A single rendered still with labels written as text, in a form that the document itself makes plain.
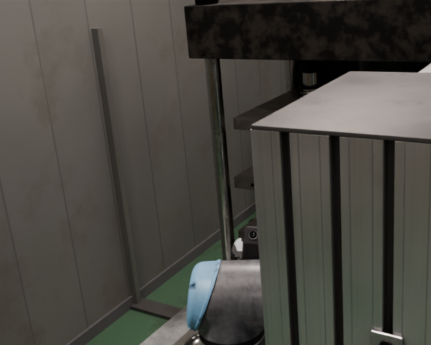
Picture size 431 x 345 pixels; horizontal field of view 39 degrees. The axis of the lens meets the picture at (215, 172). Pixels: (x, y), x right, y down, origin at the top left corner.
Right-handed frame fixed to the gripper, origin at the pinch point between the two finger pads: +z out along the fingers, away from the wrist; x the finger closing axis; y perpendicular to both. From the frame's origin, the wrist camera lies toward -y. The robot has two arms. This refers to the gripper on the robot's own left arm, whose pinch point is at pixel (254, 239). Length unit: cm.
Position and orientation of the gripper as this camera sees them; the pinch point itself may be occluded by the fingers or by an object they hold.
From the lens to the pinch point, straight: 164.7
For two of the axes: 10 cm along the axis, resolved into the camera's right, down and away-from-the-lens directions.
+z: 1.1, -3.3, 9.4
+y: -0.5, 9.4, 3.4
